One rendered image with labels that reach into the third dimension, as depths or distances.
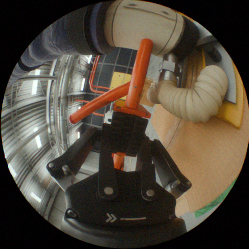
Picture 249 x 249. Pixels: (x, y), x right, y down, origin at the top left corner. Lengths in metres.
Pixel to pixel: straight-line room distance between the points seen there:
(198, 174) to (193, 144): 0.06
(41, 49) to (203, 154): 0.40
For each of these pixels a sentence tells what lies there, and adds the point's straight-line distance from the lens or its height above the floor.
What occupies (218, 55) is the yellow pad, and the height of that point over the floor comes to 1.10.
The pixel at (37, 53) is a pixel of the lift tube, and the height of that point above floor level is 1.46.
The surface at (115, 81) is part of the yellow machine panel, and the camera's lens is 7.49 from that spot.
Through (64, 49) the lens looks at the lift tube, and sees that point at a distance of 0.22.
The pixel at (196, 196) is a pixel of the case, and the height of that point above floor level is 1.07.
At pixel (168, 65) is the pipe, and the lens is 0.17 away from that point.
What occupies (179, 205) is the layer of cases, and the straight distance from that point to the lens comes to 0.98.
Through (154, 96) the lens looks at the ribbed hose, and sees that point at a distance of 0.18.
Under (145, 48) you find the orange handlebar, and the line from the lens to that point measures 0.16.
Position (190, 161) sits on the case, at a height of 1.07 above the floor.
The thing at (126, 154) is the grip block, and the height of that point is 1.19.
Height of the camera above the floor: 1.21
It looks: 5 degrees down
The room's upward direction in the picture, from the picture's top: 78 degrees counter-clockwise
